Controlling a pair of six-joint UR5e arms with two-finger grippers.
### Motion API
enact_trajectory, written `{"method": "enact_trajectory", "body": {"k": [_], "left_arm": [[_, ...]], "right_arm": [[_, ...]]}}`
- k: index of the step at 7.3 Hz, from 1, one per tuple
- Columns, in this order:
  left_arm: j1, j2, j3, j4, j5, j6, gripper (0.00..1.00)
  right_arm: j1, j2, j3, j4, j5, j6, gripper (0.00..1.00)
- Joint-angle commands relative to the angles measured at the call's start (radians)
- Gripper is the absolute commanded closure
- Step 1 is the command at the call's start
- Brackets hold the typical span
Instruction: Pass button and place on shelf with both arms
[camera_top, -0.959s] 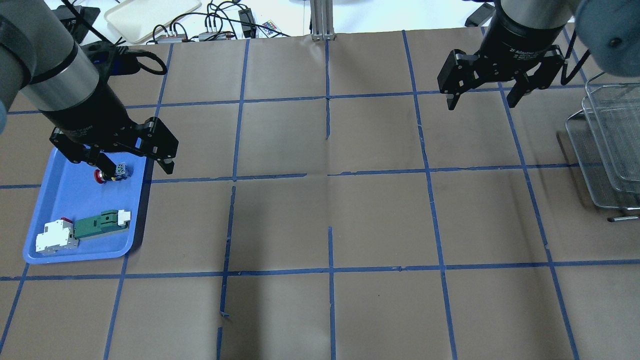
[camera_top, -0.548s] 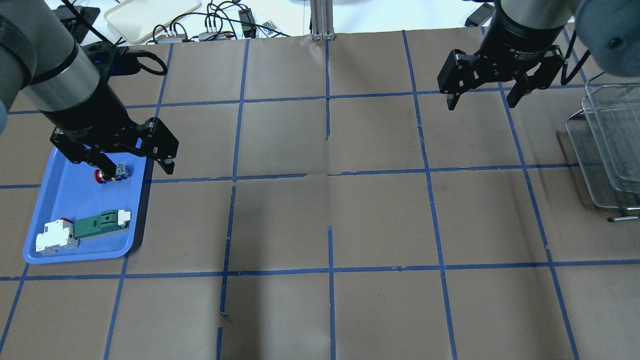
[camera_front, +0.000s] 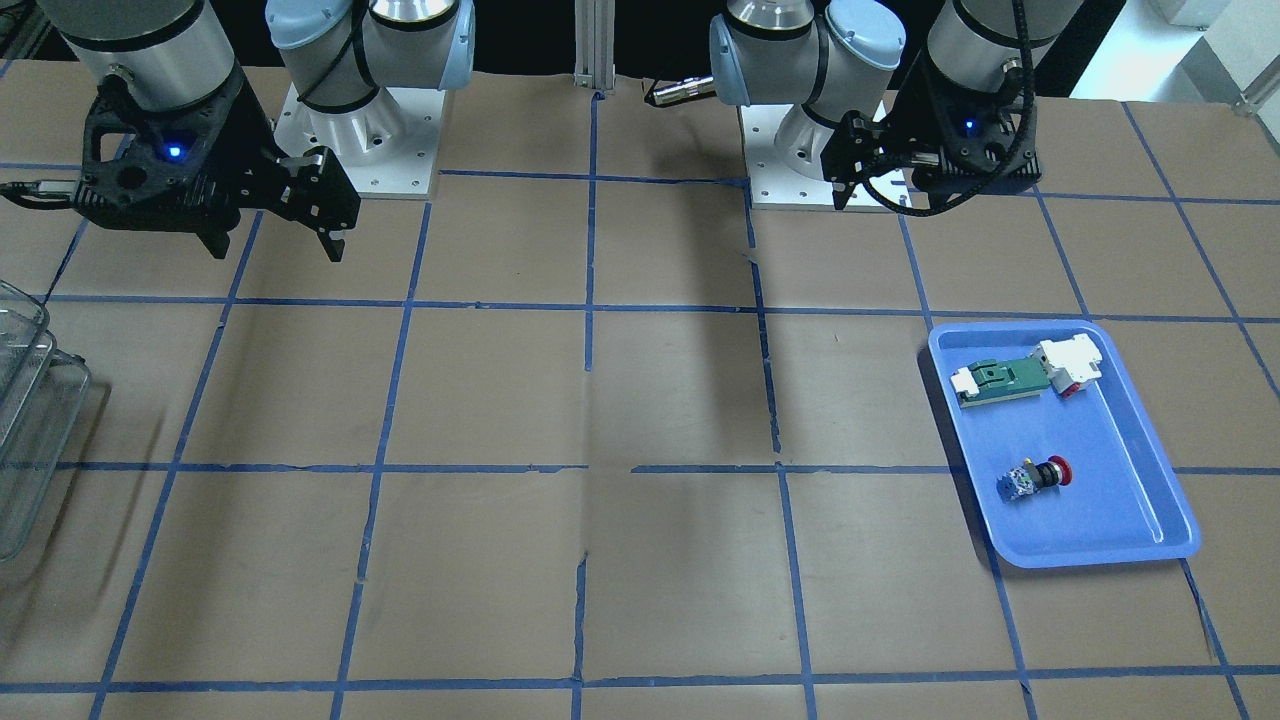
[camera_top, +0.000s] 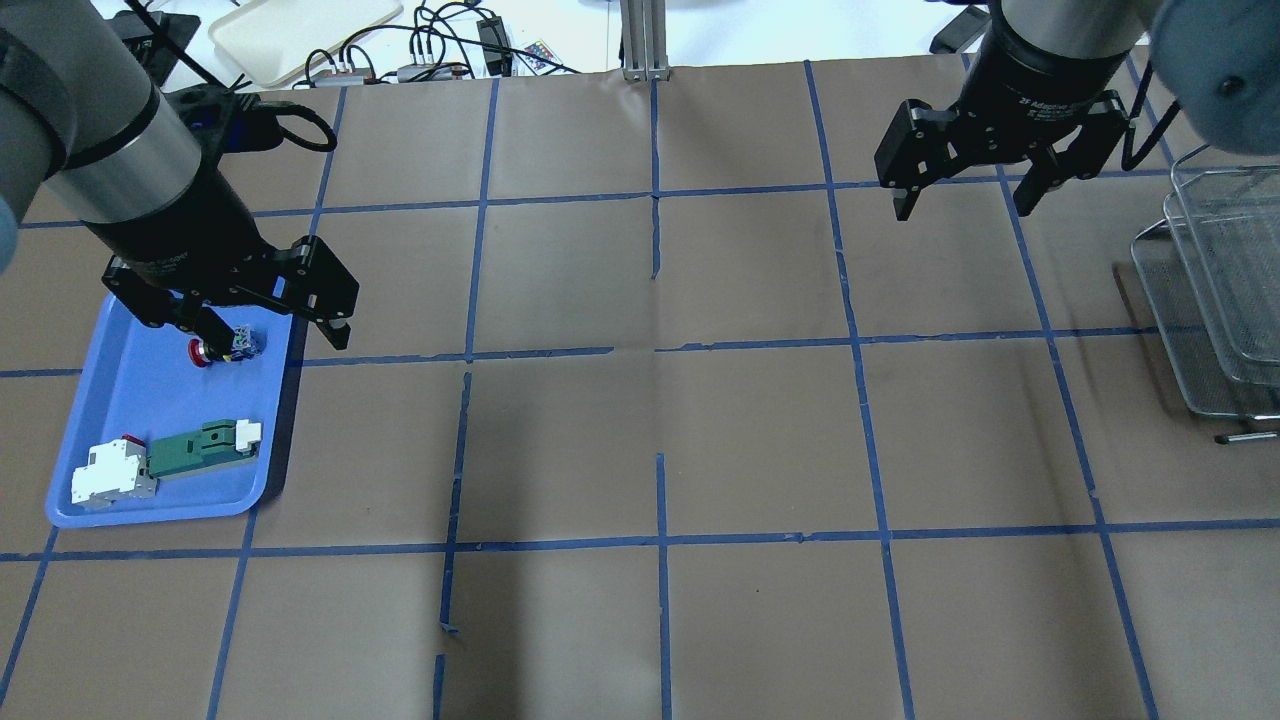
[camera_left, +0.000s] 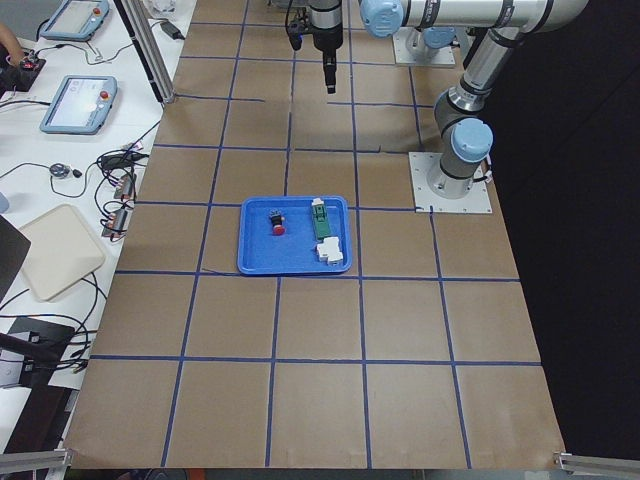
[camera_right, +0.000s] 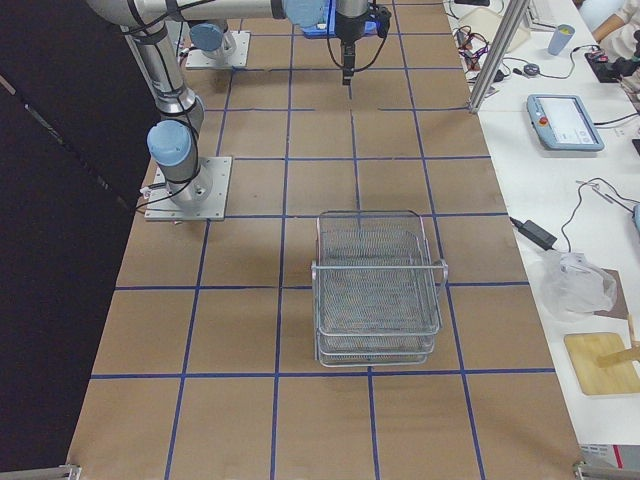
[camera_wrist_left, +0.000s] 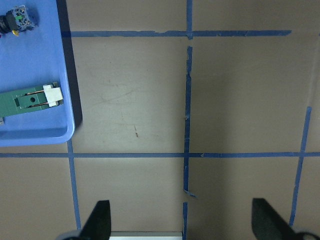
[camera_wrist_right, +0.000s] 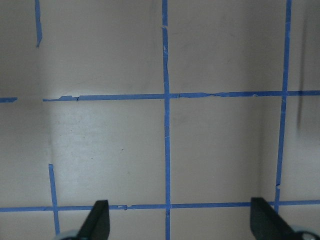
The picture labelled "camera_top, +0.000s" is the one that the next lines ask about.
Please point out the white circuit breaker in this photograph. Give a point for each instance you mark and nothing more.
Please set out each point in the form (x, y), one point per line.
(114, 470)

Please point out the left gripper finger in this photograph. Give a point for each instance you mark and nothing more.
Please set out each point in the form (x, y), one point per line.
(320, 288)
(211, 338)

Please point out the blue plastic tray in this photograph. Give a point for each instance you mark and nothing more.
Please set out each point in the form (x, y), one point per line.
(139, 381)

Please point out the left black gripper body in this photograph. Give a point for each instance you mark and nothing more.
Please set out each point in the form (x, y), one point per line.
(182, 232)

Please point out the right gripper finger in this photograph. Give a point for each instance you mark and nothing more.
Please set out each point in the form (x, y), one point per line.
(1100, 130)
(915, 152)

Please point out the aluminium profile post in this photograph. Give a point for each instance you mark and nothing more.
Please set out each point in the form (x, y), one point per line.
(644, 56)

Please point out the metal wire mesh shelf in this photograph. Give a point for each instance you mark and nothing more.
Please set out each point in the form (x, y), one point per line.
(1209, 271)

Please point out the green terminal block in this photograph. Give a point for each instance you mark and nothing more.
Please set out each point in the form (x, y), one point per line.
(216, 444)

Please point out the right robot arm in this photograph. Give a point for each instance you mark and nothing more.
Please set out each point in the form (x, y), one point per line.
(1213, 61)

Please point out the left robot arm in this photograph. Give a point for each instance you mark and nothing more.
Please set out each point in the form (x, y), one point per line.
(139, 168)

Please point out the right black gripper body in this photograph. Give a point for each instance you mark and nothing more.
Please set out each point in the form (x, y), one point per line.
(1035, 83)

